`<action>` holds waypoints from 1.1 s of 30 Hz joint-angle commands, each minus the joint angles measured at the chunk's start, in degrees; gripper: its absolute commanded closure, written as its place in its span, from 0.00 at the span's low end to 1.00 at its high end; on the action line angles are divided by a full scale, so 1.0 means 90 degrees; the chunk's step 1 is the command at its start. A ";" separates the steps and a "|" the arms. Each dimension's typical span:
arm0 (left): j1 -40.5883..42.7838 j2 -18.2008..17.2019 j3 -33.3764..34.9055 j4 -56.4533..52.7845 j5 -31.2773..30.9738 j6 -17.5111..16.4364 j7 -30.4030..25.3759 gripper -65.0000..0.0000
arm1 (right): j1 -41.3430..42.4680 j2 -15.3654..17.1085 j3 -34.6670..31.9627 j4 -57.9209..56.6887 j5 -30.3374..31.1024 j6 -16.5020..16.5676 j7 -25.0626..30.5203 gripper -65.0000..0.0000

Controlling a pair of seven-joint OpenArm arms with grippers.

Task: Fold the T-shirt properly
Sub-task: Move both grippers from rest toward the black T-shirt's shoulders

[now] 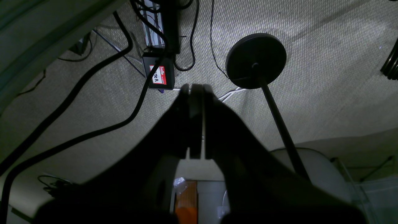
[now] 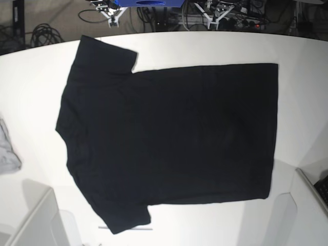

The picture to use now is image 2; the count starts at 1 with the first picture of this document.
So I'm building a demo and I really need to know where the white box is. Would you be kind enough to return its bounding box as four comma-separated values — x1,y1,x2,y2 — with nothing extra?
263,169,327,245
1,179,82,245

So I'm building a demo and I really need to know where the black T-shirt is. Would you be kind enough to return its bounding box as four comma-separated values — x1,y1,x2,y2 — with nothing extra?
56,36,278,234

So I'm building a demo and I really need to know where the blue plastic bin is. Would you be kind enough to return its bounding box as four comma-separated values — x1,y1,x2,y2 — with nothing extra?
118,0,185,8

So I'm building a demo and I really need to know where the grey cloth at left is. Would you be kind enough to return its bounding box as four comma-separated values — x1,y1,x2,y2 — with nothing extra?
1,118,22,175

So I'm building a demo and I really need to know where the white box lower left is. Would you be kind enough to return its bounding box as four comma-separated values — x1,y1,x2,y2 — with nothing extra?
1,179,82,245

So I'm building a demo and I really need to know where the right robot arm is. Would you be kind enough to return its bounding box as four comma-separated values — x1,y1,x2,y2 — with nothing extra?
89,0,128,28

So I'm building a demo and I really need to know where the power strip with plugs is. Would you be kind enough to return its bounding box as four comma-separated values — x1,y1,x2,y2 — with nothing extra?
172,14,265,30

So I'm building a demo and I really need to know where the white box lower right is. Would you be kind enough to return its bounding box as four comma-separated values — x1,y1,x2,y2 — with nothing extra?
263,169,327,245

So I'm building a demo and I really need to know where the black keyboard at right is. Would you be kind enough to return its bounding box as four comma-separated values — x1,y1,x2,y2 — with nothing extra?
314,179,327,202

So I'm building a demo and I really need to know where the coiled black cable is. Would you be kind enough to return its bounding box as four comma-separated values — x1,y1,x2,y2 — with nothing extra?
30,23,64,48

